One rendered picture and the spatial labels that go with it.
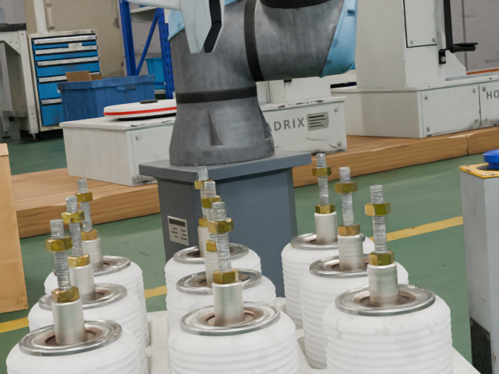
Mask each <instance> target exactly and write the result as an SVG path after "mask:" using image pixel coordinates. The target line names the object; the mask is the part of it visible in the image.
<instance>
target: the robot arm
mask: <svg viewBox="0 0 499 374"><path fill-rule="evenodd" d="M127 1H129V2H131V3H134V4H141V5H146V6H150V7H159V8H163V9H167V10H170V11H169V15H168V20H169V37H168V42H170V49H171V56H172V70H173V77H174V84H175V98H176V106H177V113H176V116H175V123H174V127H173V131H172V138H171V141H170V145H169V159H170V164H171V165H176V166H207V165H224V164H232V163H242V162H248V161H253V160H259V159H264V158H267V157H271V156H273V155H274V154H275V146H274V139H273V136H272V134H271V132H270V129H269V127H268V124H267V122H266V120H265V118H264V115H263V113H262V110H261V108H260V105H259V104H258V94H257V85H256V82H267V81H275V80H283V79H300V78H309V77H318V76H319V78H324V76H330V75H336V74H342V73H347V72H348V71H349V70H350V69H351V68H352V67H353V63H354V59H355V52H356V29H357V5H358V0H127Z"/></svg>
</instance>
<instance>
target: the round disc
mask: <svg viewBox="0 0 499 374"><path fill-rule="evenodd" d="M103 113H104V115H105V118H118V120H139V119H154V118H161V117H171V116H176V113H177V106H176V99H167V100H158V99H150V100H143V101H140V102H135V103H129V104H123V105H113V106H108V107H105V108H104V111H103Z"/></svg>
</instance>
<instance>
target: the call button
mask: <svg viewBox="0 0 499 374"><path fill-rule="evenodd" d="M483 161H485V162H488V167H489V168H499V149H496V150H491V151H486V152H485V153H484V154H483Z"/></svg>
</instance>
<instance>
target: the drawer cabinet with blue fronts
mask: <svg viewBox="0 0 499 374"><path fill-rule="evenodd" d="M26 37H27V48H28V54H29V60H30V72H31V78H32V84H33V95H34V101H35V107H36V118H37V125H38V131H39V133H37V134H36V136H35V137H36V139H39V140H47V139H53V138H59V137H64V135H63V129H62V126H59V123H60V122H65V118H64V114H63V109H62V100H61V95H60V90H58V87H57V83H59V82H67V78H66V75H65V73H67V72H76V71H84V70H89V72H90V74H98V73H101V76H102V70H101V64H100V52H99V45H98V38H97V29H93V30H74V31H63V32H53V33H34V34H27V35H26ZM4 49H5V54H6V60H7V71H8V77H9V83H10V94H11V100H12V106H13V111H26V107H25V96H24V91H23V84H22V73H21V68H20V61H19V53H18V52H17V51H16V50H15V49H13V48H12V47H11V46H10V45H9V44H8V43H6V42H5V43H4ZM14 122H15V129H16V130H19V131H20V137H21V138H28V139H33V136H32V134H29V130H28V124H27V117H14Z"/></svg>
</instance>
